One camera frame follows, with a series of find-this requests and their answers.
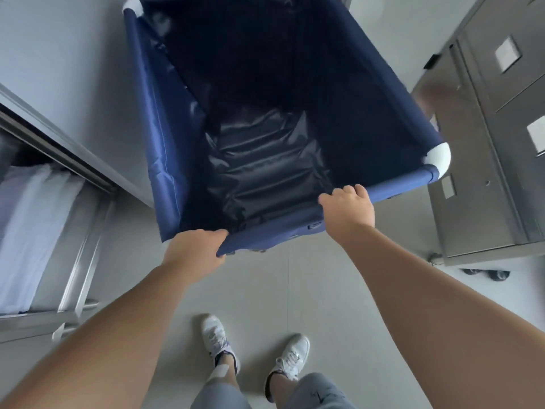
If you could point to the person's right fingers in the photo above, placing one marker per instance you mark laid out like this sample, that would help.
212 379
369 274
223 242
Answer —
342 192

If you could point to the folded white linen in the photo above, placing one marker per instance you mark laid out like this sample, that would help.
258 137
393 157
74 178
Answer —
32 234

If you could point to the white sneaker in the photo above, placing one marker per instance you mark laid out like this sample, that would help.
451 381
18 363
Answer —
291 353
216 336

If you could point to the person's left thumb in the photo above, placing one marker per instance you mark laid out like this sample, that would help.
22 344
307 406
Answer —
219 258

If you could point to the steel locker cabinet on wheels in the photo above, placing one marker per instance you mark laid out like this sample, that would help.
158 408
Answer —
489 136

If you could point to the person's right forearm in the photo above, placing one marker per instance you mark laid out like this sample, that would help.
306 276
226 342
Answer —
443 319

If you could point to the person's left hand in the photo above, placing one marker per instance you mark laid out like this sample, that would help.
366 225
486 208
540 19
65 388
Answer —
191 253

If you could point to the white left sneaker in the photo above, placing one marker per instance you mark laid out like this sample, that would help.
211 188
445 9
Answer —
216 336

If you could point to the person's left forearm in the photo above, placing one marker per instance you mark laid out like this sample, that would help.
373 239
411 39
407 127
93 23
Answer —
98 336

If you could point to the blue fabric laundry cart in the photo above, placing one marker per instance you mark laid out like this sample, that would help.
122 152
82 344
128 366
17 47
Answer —
272 123

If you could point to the person's leg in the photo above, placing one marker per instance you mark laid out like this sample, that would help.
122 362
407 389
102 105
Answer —
306 394
223 387

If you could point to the steel shelf cart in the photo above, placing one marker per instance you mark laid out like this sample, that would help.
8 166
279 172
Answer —
55 217

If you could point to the person's left leg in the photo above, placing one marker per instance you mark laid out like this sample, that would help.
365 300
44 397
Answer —
223 387

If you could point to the person's right hand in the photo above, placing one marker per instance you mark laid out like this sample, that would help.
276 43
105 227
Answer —
349 212

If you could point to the white right sneaker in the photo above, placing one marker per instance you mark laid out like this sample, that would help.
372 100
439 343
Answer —
291 353

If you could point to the person's right leg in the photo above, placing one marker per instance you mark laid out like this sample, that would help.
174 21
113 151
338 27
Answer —
306 394

